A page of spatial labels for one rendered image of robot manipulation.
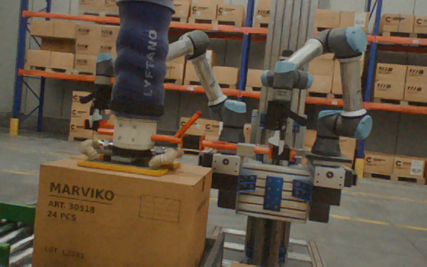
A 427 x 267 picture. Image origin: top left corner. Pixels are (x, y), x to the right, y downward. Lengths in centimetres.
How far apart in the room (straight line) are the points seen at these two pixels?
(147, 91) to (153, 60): 13
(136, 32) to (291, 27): 101
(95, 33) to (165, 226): 845
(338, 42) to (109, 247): 130
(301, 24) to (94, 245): 153
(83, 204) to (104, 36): 818
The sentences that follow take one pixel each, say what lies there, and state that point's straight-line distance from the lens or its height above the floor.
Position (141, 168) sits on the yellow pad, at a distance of 148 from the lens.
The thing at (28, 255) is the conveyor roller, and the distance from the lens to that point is 185.
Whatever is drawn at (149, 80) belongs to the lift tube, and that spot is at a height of 131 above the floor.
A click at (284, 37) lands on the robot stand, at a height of 165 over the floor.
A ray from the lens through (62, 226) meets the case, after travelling 160.
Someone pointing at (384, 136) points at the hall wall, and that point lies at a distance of 1035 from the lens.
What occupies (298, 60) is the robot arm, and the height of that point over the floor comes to 147.
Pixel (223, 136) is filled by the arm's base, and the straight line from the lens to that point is 205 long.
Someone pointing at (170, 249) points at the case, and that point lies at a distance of 146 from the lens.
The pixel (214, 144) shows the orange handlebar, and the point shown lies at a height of 108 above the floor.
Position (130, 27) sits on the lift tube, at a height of 150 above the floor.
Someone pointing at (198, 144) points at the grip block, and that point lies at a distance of 151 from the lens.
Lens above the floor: 124
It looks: 3 degrees down
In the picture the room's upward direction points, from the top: 6 degrees clockwise
